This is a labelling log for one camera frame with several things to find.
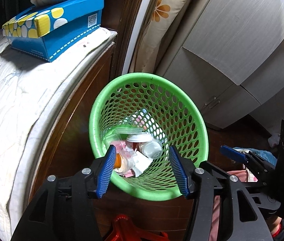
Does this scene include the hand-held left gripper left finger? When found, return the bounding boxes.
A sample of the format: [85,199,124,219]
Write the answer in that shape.
[10,146,117,241]

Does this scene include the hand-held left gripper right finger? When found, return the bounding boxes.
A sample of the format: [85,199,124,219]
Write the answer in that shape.
[169,146,274,241]

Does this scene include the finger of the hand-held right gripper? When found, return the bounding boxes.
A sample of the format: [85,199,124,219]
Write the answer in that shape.
[242,181,281,211]
[219,145,278,181]

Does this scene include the clear container with orange sauce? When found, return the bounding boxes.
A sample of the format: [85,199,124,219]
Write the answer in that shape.
[114,151,138,174]

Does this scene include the white styrofoam block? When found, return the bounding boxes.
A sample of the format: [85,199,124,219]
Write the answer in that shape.
[131,153,154,178]

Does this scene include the white round plastic bowl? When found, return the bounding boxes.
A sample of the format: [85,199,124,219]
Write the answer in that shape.
[126,133,154,144]

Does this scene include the green plastic mesh basket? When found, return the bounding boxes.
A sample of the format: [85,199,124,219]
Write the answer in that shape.
[89,73,209,201]

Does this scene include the person's right forearm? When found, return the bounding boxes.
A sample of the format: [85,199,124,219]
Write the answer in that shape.
[270,216,284,241]

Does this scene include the blue plastic bag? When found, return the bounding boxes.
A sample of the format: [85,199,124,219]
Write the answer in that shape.
[232,147,278,166]

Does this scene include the white plastic bag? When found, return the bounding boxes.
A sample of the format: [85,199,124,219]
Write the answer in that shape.
[268,134,281,148]

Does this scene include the pink clothing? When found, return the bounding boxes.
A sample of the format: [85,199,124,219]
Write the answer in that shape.
[211,169,259,241]

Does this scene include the red plastic stool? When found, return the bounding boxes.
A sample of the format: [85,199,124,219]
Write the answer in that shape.
[104,214,170,241]

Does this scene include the grey cabinet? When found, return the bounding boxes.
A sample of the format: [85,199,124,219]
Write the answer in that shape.
[154,0,284,131]

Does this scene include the white quilted blanket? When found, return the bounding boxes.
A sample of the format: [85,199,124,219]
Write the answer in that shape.
[0,29,117,231]

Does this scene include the beige floral cushion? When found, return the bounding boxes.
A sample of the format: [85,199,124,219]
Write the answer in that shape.
[129,0,207,75]

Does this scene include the brown wooden wardrobe panel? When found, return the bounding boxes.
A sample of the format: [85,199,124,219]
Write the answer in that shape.
[109,0,155,77]

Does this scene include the blue dotted tissue box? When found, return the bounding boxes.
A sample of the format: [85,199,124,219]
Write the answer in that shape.
[2,0,105,63]

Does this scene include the wooden bed frame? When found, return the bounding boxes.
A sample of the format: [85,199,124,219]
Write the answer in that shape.
[29,43,117,196]

